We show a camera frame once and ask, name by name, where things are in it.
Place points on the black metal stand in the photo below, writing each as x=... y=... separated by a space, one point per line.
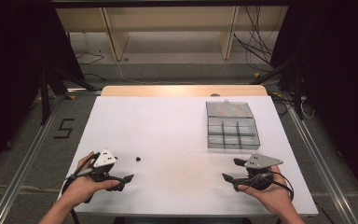
x=296 y=90
x=45 y=96

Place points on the clear plastic compartment box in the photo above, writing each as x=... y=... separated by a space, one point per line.
x=233 y=130

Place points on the wooden table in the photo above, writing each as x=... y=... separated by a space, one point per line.
x=167 y=90

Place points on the aluminium floor rail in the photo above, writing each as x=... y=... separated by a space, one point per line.
x=323 y=168
x=28 y=168

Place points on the black curtain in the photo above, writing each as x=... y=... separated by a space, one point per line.
x=12 y=62
x=338 y=77

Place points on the small black object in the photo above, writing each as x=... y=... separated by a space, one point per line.
x=138 y=159

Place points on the yellow tape piece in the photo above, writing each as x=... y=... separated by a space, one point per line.
x=71 y=97
x=257 y=75
x=278 y=94

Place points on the person's right hand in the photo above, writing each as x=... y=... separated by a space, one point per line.
x=273 y=196

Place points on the person's left hand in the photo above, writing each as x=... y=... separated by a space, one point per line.
x=80 y=186

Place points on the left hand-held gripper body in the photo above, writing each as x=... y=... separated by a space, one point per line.
x=105 y=158

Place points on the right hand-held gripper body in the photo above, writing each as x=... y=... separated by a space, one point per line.
x=261 y=161

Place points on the white board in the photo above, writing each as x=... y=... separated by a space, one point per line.
x=167 y=130

